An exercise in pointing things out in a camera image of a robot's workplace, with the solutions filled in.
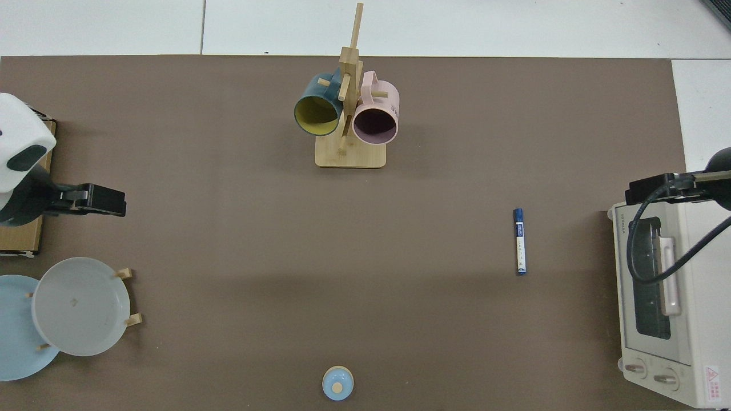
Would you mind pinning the blue and white marker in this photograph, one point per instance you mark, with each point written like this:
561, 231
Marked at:
519, 245

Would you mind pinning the wooden plate rack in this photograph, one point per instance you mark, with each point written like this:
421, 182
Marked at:
124, 273

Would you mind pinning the grey plate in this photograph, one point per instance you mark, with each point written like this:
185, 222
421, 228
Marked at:
80, 308

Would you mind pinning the pale toaster oven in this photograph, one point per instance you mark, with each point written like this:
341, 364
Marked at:
699, 319

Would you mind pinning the light blue plate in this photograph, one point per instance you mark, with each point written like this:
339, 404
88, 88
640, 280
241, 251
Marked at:
14, 337

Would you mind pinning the dark grey corner panel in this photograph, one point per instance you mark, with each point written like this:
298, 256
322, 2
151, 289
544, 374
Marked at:
721, 10

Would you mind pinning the dark teal mug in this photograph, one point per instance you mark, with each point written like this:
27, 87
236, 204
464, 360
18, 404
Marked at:
317, 117

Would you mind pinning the brown table cloth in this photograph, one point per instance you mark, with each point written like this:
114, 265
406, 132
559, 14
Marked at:
342, 257

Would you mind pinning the wooden cup stand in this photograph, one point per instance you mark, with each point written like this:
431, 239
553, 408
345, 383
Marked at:
349, 155

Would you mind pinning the pink mug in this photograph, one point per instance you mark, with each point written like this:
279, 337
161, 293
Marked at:
374, 125

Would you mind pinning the small blue round thing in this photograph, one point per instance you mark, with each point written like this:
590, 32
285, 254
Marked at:
337, 383

